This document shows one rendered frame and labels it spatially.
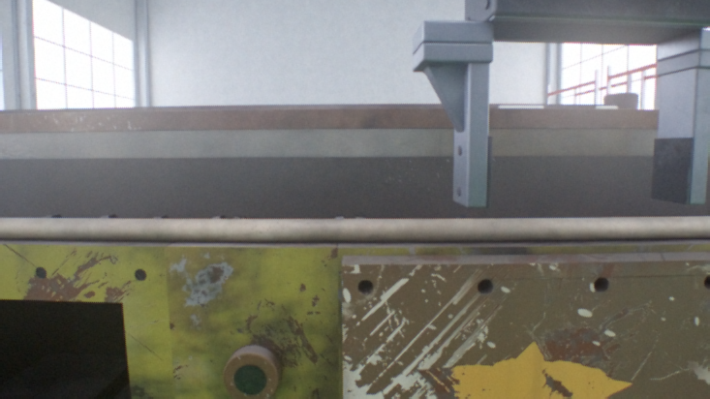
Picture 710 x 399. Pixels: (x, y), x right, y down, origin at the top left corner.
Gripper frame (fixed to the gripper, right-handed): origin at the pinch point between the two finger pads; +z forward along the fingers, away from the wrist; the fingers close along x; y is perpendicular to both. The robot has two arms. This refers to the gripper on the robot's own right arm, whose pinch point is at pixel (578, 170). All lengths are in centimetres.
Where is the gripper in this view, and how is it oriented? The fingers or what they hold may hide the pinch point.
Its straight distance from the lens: 25.5
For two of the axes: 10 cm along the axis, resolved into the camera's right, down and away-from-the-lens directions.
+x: 10.0, -0.1, 0.3
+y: 0.3, 0.8, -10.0
